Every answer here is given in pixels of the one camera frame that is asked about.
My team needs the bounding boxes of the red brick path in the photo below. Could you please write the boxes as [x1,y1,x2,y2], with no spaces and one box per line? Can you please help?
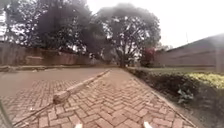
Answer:
[0,67,198,128]

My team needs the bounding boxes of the red flowering bush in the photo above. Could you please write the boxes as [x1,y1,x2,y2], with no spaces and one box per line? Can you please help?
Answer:
[139,47,157,68]

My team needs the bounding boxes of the large dark tree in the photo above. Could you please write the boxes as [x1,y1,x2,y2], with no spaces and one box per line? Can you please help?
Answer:
[93,2,162,69]

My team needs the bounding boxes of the concrete kerb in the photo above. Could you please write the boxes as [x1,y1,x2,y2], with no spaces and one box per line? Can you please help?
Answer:
[52,68,112,105]

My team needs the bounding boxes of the grass strip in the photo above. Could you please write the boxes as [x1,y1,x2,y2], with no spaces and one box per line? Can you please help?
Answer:
[143,67,218,74]

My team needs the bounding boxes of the tall dark tree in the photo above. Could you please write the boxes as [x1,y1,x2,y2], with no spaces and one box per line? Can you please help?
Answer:
[0,0,109,59]

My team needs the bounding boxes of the low green hedge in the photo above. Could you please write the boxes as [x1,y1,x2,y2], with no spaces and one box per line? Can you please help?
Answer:
[125,66,224,128]

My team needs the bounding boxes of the fallen thin branch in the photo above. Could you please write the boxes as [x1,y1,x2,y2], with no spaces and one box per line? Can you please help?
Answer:
[12,90,73,128]

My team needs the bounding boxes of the brown boundary wall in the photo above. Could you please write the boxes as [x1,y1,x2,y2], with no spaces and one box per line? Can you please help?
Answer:
[0,41,116,68]

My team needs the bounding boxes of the grey wall with roof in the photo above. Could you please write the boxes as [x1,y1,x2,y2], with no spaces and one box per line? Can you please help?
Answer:
[153,33,224,74]

